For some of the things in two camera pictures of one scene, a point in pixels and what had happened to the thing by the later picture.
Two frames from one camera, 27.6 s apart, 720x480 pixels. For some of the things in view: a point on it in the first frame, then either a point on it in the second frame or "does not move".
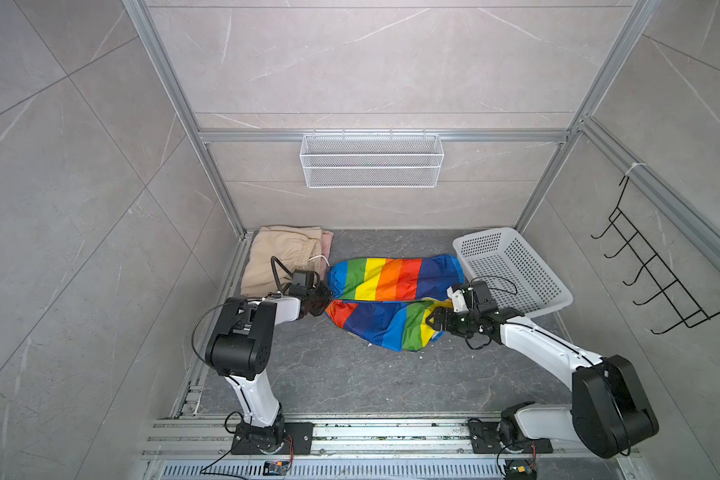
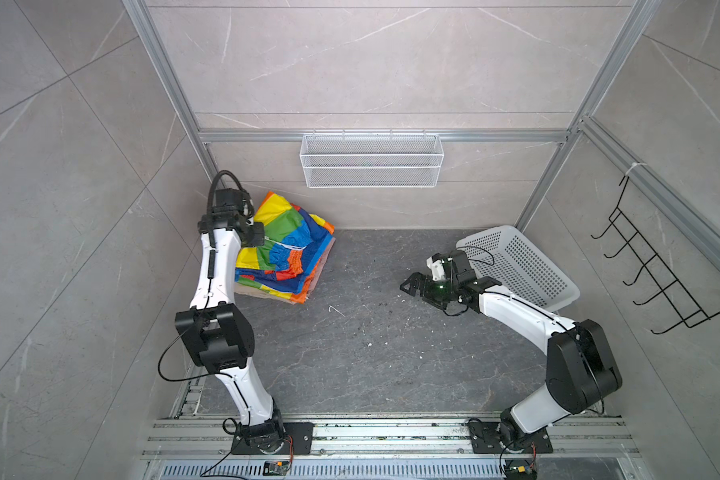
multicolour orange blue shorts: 386,301 -> 294,242
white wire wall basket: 372,161 does not move
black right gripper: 448,321 -> 425,293
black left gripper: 329,296 -> 259,235
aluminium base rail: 199,448 does not move
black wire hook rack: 684,304 does not move
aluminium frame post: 149,32 does not move
